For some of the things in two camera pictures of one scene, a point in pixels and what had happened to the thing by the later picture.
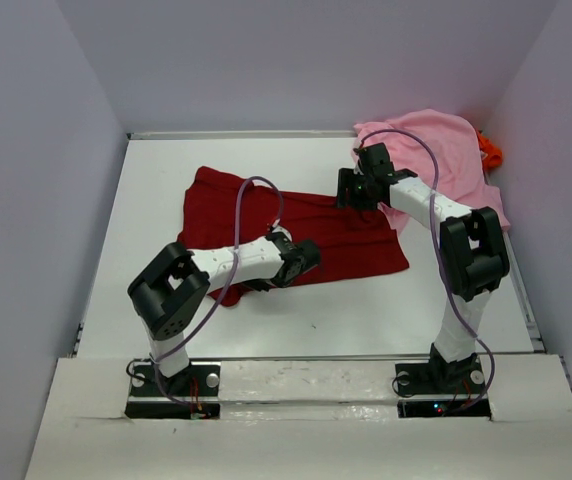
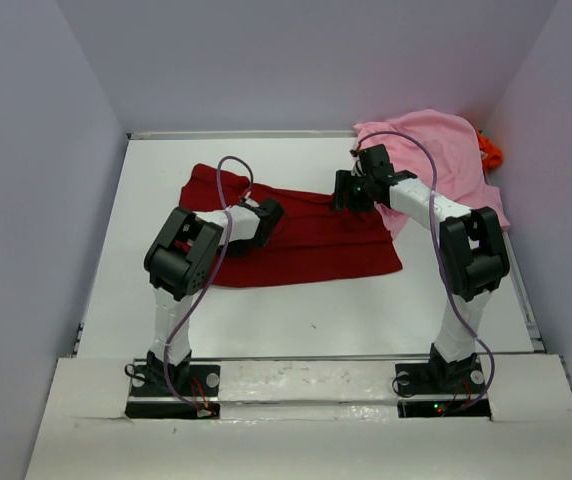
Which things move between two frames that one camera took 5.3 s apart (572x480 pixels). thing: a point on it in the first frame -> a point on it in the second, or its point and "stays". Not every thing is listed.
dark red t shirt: [220, 206] stays
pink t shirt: [444, 149] stays
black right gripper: [346, 179] stays
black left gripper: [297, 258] -> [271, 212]
